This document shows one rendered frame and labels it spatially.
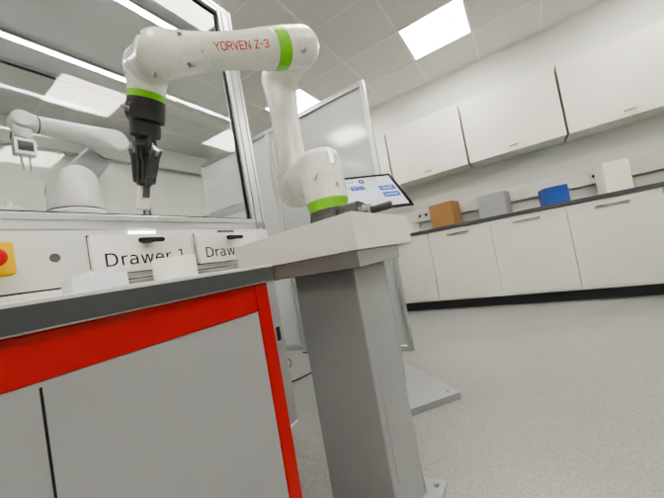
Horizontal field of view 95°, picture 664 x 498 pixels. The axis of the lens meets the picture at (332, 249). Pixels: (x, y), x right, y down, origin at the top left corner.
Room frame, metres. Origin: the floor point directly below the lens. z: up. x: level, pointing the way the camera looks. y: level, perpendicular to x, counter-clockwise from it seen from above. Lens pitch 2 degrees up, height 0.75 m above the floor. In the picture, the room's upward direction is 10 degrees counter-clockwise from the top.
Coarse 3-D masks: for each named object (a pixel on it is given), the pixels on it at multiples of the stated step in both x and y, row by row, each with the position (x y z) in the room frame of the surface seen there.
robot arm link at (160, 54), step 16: (144, 32) 0.65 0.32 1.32; (160, 32) 0.66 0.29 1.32; (176, 32) 0.68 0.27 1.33; (192, 32) 0.71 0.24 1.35; (208, 32) 0.74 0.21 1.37; (224, 32) 0.76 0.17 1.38; (240, 32) 0.78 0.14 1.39; (256, 32) 0.80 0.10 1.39; (272, 32) 0.82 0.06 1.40; (144, 48) 0.65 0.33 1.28; (160, 48) 0.66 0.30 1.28; (176, 48) 0.68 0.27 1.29; (192, 48) 0.70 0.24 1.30; (208, 48) 0.73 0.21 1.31; (224, 48) 0.75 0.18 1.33; (240, 48) 0.78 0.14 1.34; (256, 48) 0.80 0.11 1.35; (272, 48) 0.83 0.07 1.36; (144, 64) 0.67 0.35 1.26; (160, 64) 0.67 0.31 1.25; (176, 64) 0.69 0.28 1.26; (192, 64) 0.72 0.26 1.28; (208, 64) 0.75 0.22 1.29; (224, 64) 0.78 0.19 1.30; (240, 64) 0.81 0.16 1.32; (256, 64) 0.83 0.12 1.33; (272, 64) 0.86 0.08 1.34; (160, 80) 0.73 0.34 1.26
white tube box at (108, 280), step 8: (120, 272) 0.58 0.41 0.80; (72, 280) 0.53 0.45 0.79; (80, 280) 0.53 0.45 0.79; (88, 280) 0.54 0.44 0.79; (96, 280) 0.55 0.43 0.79; (104, 280) 0.56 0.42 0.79; (112, 280) 0.57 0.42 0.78; (120, 280) 0.58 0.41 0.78; (64, 288) 0.58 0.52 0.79; (72, 288) 0.53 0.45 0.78; (80, 288) 0.53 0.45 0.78; (88, 288) 0.54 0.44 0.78; (96, 288) 0.55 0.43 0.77; (104, 288) 0.56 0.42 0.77
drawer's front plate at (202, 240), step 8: (224, 232) 1.18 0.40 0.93; (232, 232) 1.21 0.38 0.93; (240, 232) 1.24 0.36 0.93; (248, 232) 1.28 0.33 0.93; (200, 240) 1.08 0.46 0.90; (208, 240) 1.11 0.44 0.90; (216, 240) 1.14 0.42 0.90; (224, 240) 1.17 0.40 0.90; (232, 240) 1.20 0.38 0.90; (240, 240) 1.24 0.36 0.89; (248, 240) 1.27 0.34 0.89; (256, 240) 1.31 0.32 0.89; (200, 248) 1.07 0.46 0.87; (208, 248) 1.11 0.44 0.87; (216, 248) 1.13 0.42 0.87; (224, 248) 1.16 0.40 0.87; (232, 248) 1.20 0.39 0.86; (200, 256) 1.07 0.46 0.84; (216, 256) 1.13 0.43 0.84; (224, 256) 1.16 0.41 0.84; (232, 256) 1.19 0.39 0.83
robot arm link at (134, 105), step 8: (128, 96) 0.77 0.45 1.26; (136, 96) 0.76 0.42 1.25; (128, 104) 0.77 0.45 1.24; (136, 104) 0.77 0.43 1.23; (144, 104) 0.77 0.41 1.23; (152, 104) 0.78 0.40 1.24; (160, 104) 0.80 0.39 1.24; (128, 112) 0.77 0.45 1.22; (136, 112) 0.77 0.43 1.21; (144, 112) 0.78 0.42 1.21; (152, 112) 0.79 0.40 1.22; (160, 112) 0.80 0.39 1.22; (136, 120) 0.79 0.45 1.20; (144, 120) 0.79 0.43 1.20; (152, 120) 0.79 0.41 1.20; (160, 120) 0.81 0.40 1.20
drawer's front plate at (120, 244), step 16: (96, 240) 0.81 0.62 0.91; (112, 240) 0.84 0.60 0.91; (128, 240) 0.88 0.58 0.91; (176, 240) 1.00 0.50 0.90; (96, 256) 0.81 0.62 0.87; (112, 256) 0.84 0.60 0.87; (128, 256) 0.88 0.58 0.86; (144, 256) 0.91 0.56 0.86; (160, 256) 0.95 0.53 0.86; (96, 272) 0.80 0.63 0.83; (128, 272) 0.88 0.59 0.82
